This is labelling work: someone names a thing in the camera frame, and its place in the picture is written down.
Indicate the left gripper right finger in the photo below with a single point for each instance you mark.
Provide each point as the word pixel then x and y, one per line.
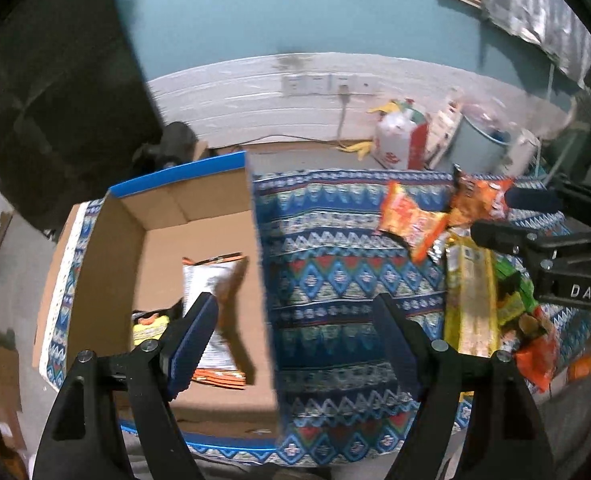
pixel 405 345

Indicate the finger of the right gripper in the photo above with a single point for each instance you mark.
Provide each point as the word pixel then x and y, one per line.
pixel 507 239
pixel 571 200

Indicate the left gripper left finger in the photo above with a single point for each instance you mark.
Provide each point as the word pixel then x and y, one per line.
pixel 184 342

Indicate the green snack bag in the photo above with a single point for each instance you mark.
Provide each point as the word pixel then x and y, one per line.
pixel 515 290

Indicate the black yellow small snack bag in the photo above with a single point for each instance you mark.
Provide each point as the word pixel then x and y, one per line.
pixel 149 325

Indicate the large orange chips bag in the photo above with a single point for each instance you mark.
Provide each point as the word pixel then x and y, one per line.
pixel 476 199

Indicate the yellow long snack pack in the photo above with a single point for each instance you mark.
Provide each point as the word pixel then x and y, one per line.
pixel 470 321

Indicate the small orange snack bag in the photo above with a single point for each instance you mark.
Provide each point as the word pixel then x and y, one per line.
pixel 401 217

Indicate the white orange chips bag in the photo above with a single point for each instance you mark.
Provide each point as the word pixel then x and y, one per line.
pixel 221 277

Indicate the red snack bag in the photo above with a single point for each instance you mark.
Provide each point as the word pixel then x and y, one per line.
pixel 538 351

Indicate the white kettle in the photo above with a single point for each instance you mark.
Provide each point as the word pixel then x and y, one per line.
pixel 520 155

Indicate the light blue trash bin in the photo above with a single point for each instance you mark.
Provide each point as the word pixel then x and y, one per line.
pixel 477 148

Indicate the blue cardboard box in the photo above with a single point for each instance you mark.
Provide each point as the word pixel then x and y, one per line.
pixel 133 261

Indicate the white shopping bag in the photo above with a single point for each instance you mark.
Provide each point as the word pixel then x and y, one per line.
pixel 442 129

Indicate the patterned blue blanket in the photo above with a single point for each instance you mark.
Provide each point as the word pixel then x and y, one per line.
pixel 322 261

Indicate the red white paper bag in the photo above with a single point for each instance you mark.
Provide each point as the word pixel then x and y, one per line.
pixel 401 135

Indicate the banana peel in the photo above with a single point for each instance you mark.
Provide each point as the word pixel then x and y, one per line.
pixel 360 149

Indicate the silver foil curtain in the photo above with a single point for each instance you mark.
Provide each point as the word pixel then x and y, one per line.
pixel 550 25

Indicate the black speaker on box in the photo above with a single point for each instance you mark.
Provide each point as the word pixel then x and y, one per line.
pixel 176 147

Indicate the wall socket row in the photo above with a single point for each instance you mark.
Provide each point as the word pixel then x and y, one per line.
pixel 329 84

